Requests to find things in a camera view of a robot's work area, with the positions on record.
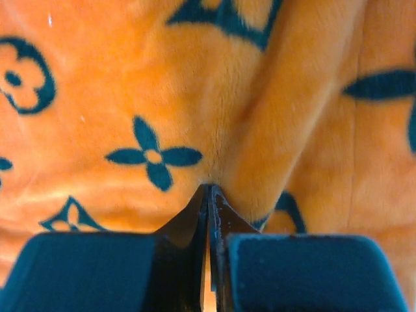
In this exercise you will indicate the orange patterned pillowcase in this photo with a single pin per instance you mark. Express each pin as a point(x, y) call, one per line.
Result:
point(113, 113)

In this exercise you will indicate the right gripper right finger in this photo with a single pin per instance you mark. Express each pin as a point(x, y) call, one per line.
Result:
point(251, 271)

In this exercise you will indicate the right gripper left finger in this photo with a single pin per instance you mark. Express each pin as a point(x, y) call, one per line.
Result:
point(114, 271)

